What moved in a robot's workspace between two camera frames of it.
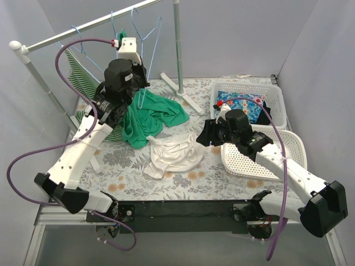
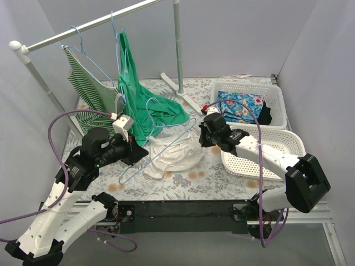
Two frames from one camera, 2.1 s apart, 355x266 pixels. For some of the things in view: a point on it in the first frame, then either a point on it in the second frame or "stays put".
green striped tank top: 84,80 stays put
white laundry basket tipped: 237,164 stays put
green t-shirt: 146,114 stays put
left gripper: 143,76 to 131,151
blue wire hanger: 140,104 to 150,133
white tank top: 178,153 stays put
